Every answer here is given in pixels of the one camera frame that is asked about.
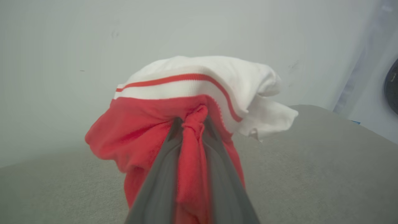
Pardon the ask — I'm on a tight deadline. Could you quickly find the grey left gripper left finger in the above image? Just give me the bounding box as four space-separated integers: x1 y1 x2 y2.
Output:
124 117 183 224

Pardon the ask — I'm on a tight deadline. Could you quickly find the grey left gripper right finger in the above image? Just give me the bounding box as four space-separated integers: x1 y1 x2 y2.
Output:
203 116 260 224

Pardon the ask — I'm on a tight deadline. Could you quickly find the red and white garment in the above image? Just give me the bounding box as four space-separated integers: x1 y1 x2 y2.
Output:
85 55 299 224

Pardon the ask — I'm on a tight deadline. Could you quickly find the grey fabric sofa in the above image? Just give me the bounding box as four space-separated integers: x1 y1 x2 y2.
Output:
0 105 398 224

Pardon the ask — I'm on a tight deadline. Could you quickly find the white washing machine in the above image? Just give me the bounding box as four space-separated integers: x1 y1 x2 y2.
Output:
333 0 398 144

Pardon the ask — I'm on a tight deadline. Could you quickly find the dark round washing machine door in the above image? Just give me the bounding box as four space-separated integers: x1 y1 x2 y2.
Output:
383 58 398 115

